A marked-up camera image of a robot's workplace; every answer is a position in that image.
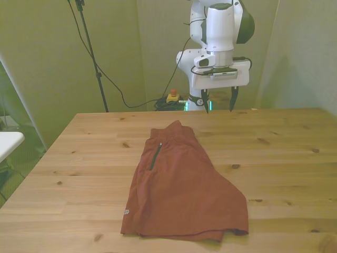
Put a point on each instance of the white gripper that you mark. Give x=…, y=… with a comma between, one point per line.
x=223, y=82

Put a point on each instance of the rust red shorts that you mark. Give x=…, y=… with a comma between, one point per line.
x=179, y=189

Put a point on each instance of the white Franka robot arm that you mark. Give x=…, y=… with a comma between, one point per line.
x=219, y=26

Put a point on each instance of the brown wooden stool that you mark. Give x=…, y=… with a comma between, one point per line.
x=219, y=98

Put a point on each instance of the yellow emergency stop button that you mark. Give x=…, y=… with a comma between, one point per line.
x=172, y=98

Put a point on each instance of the black tripod stand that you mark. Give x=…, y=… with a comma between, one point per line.
x=89, y=44

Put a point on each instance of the white side board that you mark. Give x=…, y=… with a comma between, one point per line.
x=9, y=143

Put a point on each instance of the grey wrist camera bar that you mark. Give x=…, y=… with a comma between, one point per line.
x=223, y=75

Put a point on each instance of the white slanted frame bar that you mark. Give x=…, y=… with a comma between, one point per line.
x=25, y=110

